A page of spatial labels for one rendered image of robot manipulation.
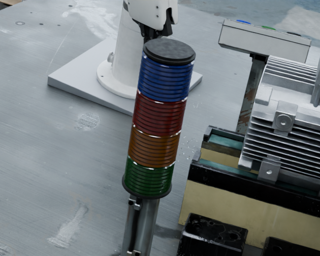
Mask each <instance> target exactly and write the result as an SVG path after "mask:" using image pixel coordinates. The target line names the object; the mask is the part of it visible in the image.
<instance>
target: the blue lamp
mask: <svg viewBox="0 0 320 256"><path fill-rule="evenodd" d="M194 62H195V59H194V60H193V61H192V62H190V63H188V64H185V65H180V66H173V65H166V64H163V63H159V62H156V61H154V60H152V59H150V58H149V57H148V56H147V55H146V54H145V53H144V51H142V59H141V64H140V71H139V79H138V85H137V87H138V90H139V91H140V92H141V93H142V94H144V95H145V96H147V97H149V98H151V99H154V100H157V101H162V102H176V101H180V100H183V99H184V98H186V97H187V96H188V92H189V87H190V83H191V76H192V74H193V67H194Z"/></svg>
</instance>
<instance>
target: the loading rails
mask: <svg viewBox="0 0 320 256"><path fill-rule="evenodd" d="M244 138H245V134H241V133H237V132H234V131H230V130H226V129H222V128H219V127H216V126H212V125H208V126H207V128H206V130H205V132H204V135H203V140H202V145H201V150H200V152H199V151H196V152H195V154H194V156H193V158H192V161H191V163H190V167H189V172H188V176H187V181H186V186H185V191H184V196H183V201H182V205H181V210H180V215H179V220H178V223H179V224H181V225H185V223H186V220H187V218H188V215H189V214H190V213H195V214H198V215H201V216H205V217H208V218H212V219H215V220H219V221H221V222H224V223H228V224H231V225H235V226H238V227H242V228H245V229H248V234H247V237H246V241H245V244H247V245H251V246H254V247H257V248H261V249H263V247H264V243H265V240H266V238H267V237H269V236H270V237H275V238H279V239H282V240H285V241H288V242H291V243H294V244H299V245H302V246H306V247H309V248H313V249H316V250H319V251H320V197H317V191H314V190H311V189H307V188H304V187H300V186H297V185H293V184H290V183H286V182H282V181H279V180H277V181H276V182H275V184H272V183H268V182H265V181H261V180H257V177H258V174H259V171H255V170H252V169H251V171H246V170H242V169H239V168H238V162H239V159H240V155H241V151H242V147H243V142H244Z"/></svg>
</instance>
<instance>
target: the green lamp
mask: <svg viewBox="0 0 320 256"><path fill-rule="evenodd" d="M174 165H175V161H174V162H173V163H172V164H171V165H169V166H166V167H161V168H153V167H147V166H144V165H141V164H139V163H137V162H135V161H134V160H132V159H131V158H130V156H129V154H128V151H127V158H126V166H125V172H124V183H125V185H126V186H127V187H128V188H129V189H130V190H131V191H133V192H135V193H137V194H140V195H143V196H159V195H162V194H164V193H166V192H167V191H168V190H169V188H170V186H171V181H172V175H173V171H174Z"/></svg>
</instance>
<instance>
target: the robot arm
mask: <svg viewBox="0 0 320 256"><path fill-rule="evenodd" d="M177 4H178V0H123V4H122V10H121V16H120V23H119V29H118V35H117V41H116V47H115V53H113V52H112V51H111V52H110V53H109V55H108V58H107V60H105V61H103V62H102V63H100V64H99V66H98V68H97V79H98V81H99V82H100V84H101V85H102V86H103V87H104V88H105V89H107V90H109V91H110V92H112V93H114V94H116V95H119V96H121V97H124V98H128V99H132V100H135V98H136V93H137V92H136V91H137V85H138V79H139V71H140V64H141V59H142V51H143V45H144V44H145V43H146V42H148V41H150V40H152V39H158V38H166V39H170V37H171V35H172V34H173V32H172V27H173V25H175V24H177V23H178V6H177Z"/></svg>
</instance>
